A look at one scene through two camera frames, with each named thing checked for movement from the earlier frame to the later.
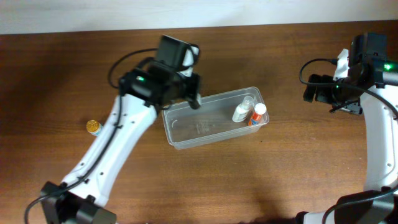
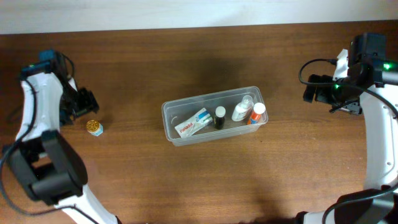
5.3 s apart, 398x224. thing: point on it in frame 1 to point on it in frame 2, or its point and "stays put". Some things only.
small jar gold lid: [93, 127] stays put
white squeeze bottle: [244, 109] stays put
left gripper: [191, 88] to [86, 102]
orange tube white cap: [259, 109] stays put
